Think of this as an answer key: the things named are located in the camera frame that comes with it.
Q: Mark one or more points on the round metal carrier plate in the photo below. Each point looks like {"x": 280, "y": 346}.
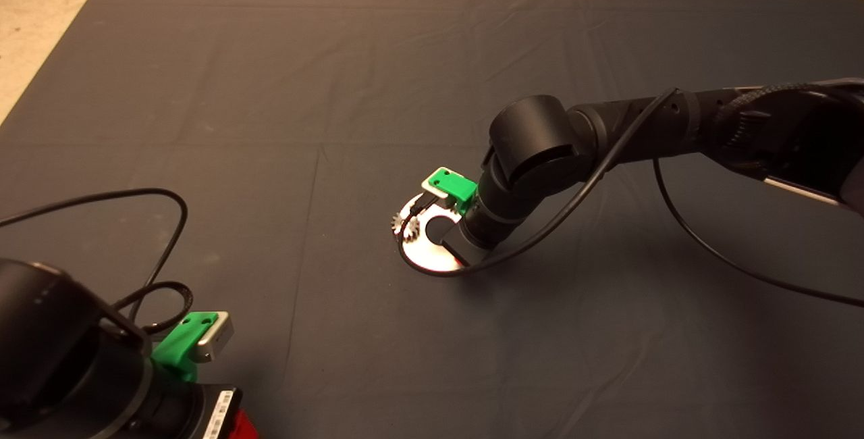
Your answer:
{"x": 425, "y": 256}

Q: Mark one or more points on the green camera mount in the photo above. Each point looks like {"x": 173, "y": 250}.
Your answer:
{"x": 455, "y": 186}
{"x": 174, "y": 348}

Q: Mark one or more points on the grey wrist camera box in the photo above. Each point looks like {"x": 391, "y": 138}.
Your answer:
{"x": 432, "y": 186}
{"x": 217, "y": 338}

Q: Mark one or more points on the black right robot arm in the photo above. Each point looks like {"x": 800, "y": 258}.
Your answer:
{"x": 540, "y": 148}

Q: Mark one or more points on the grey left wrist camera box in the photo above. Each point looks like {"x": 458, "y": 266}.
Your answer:
{"x": 217, "y": 338}

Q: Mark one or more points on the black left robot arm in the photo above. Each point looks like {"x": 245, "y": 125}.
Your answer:
{"x": 61, "y": 358}

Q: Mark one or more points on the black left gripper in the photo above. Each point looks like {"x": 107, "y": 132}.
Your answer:
{"x": 212, "y": 415}

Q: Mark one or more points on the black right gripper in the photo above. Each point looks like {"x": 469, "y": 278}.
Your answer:
{"x": 462, "y": 250}

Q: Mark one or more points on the small steel planetary gear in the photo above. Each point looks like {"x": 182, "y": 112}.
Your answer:
{"x": 398, "y": 226}

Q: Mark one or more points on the green left camera mount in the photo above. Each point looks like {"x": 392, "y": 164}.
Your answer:
{"x": 174, "y": 348}

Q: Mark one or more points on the green right camera mount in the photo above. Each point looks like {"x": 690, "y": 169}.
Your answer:
{"x": 455, "y": 186}

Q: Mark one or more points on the dark grey table cloth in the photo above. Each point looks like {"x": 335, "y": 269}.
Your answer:
{"x": 270, "y": 88}

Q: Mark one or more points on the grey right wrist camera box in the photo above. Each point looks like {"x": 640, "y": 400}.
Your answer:
{"x": 432, "y": 186}

